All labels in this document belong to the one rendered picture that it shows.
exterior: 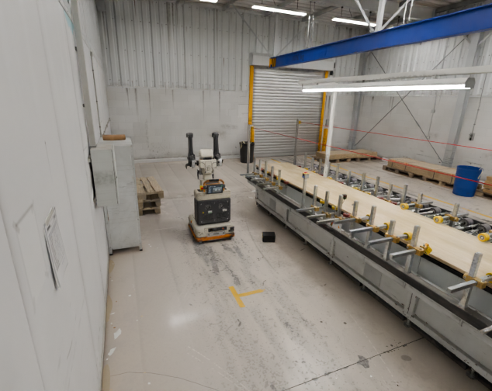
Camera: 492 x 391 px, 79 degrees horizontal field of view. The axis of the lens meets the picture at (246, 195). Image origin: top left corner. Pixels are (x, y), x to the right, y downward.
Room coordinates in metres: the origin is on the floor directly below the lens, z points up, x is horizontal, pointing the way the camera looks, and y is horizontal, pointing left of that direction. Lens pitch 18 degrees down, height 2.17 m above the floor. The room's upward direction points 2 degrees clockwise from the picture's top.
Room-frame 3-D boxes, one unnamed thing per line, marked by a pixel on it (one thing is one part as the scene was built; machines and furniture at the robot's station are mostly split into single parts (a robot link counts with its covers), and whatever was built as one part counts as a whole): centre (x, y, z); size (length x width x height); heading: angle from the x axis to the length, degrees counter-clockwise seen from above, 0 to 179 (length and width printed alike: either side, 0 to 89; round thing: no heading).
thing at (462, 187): (7.26, -5.55, 0.36); 0.59 x 0.57 x 0.73; 113
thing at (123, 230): (4.23, 1.88, 0.78); 0.90 x 0.45 x 1.55; 23
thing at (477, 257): (1.92, -1.69, 0.93); 0.04 x 0.04 x 0.48; 23
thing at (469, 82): (3.67, -1.31, 2.34); 2.40 x 0.12 x 0.08; 23
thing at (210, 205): (4.45, 0.54, 0.59); 0.55 x 0.34 x 0.83; 112
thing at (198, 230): (4.53, 0.57, 0.16); 0.67 x 0.64 x 0.25; 22
